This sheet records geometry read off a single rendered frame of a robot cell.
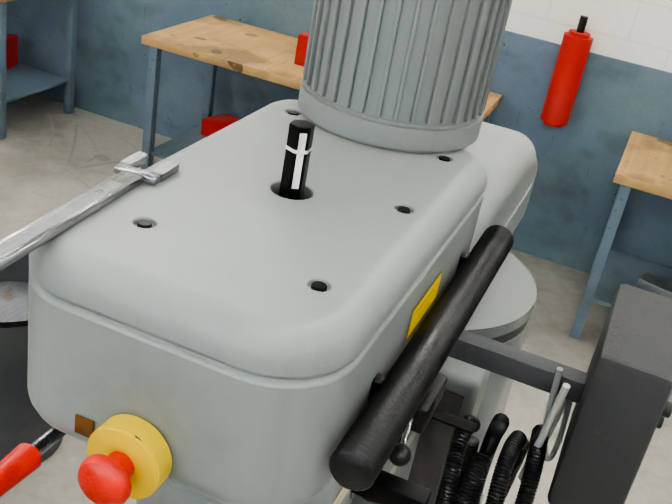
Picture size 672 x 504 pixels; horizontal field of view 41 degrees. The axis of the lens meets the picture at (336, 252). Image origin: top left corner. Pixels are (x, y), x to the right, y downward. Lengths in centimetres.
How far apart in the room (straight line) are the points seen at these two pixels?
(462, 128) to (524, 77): 412
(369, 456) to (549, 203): 462
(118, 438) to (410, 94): 44
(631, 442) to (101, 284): 62
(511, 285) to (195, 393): 89
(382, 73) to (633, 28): 409
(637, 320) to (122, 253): 63
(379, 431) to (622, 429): 43
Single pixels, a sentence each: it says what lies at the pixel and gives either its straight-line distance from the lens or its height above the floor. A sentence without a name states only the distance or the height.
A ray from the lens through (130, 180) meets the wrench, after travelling 74.
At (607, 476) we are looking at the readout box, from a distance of 106.
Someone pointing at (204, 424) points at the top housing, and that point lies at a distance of 63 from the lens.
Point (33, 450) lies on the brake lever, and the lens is 75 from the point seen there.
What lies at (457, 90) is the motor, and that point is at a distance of 91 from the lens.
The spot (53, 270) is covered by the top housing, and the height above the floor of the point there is 188.
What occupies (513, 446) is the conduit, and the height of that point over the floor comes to 154.
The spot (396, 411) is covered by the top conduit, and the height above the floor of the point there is 180.
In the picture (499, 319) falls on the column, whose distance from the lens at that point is 133.
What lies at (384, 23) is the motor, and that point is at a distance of 88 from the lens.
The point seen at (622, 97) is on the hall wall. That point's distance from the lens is 500.
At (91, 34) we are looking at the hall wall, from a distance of 618.
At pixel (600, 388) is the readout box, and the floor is 169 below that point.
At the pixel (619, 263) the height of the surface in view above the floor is 23.
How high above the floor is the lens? 220
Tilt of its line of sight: 27 degrees down
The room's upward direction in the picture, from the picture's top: 11 degrees clockwise
